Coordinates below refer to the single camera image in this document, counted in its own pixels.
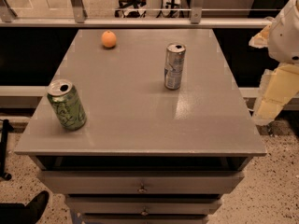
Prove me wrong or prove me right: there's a bottom grey drawer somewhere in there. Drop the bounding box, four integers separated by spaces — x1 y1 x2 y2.
82 215 207 224

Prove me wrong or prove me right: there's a middle grey drawer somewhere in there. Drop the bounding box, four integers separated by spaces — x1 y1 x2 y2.
66 196 221 216

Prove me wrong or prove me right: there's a green soda can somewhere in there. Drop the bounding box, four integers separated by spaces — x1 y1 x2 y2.
47 79 87 131

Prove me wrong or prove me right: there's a black office chair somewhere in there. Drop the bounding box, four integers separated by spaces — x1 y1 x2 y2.
114 0 147 18

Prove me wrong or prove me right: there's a grey drawer cabinet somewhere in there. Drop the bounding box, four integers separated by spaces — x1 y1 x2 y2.
14 28 268 224

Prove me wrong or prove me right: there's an orange fruit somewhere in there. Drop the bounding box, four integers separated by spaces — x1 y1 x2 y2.
101 31 117 49

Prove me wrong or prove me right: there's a black stand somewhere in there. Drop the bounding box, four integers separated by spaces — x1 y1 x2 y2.
0 119 13 181

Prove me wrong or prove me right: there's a silver redbull can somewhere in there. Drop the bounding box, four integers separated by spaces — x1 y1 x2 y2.
164 43 186 90

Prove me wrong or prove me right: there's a metal railing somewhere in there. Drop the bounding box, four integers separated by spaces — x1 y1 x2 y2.
0 0 272 28

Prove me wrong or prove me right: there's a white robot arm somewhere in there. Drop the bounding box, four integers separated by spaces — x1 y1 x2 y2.
249 0 299 126

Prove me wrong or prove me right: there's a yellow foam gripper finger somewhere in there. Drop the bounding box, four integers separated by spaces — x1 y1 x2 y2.
252 63 299 125

